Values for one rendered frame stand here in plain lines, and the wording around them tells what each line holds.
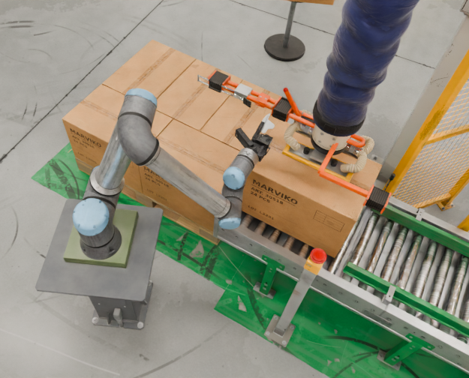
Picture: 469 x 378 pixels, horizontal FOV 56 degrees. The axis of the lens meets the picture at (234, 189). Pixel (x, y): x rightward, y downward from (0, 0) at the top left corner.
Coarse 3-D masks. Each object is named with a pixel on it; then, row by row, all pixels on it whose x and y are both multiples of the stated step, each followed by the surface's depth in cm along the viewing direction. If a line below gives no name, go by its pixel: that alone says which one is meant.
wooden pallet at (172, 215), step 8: (80, 160) 318; (80, 168) 327; (88, 168) 320; (128, 192) 320; (136, 192) 308; (136, 200) 318; (144, 200) 311; (152, 200) 304; (168, 208) 301; (168, 216) 311; (176, 216) 311; (184, 216) 298; (184, 224) 308; (192, 224) 308; (200, 232) 302; (208, 232) 296; (208, 240) 305; (216, 240) 298
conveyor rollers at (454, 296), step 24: (360, 216) 260; (288, 240) 247; (360, 240) 251; (384, 240) 252; (432, 240) 255; (336, 264) 241; (408, 264) 244; (432, 288) 240; (456, 288) 238; (408, 312) 228
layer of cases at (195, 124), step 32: (128, 64) 320; (160, 64) 323; (192, 64) 325; (96, 96) 300; (160, 96) 304; (192, 96) 307; (224, 96) 309; (96, 128) 284; (160, 128) 288; (192, 128) 290; (224, 128) 292; (256, 128) 294; (96, 160) 305; (192, 160) 274; (224, 160) 276; (160, 192) 290
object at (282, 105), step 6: (276, 102) 207; (282, 102) 209; (288, 102) 209; (276, 108) 206; (282, 108) 207; (288, 108) 207; (276, 114) 208; (282, 114) 205; (288, 114) 204; (282, 120) 207
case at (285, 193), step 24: (264, 168) 224; (288, 168) 225; (312, 168) 226; (264, 192) 231; (288, 192) 220; (312, 192) 217; (336, 192) 219; (264, 216) 247; (288, 216) 235; (312, 216) 225; (336, 216) 215; (312, 240) 241; (336, 240) 229
